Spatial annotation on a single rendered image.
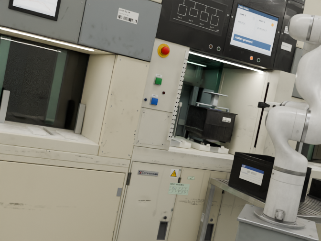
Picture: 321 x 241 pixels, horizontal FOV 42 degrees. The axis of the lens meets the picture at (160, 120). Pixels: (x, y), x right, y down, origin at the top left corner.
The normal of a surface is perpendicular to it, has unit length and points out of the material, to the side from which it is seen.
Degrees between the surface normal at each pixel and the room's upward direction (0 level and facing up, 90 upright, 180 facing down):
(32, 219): 90
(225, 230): 90
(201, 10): 90
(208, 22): 90
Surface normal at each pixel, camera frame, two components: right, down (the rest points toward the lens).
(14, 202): 0.44, 0.14
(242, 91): -0.87, -0.15
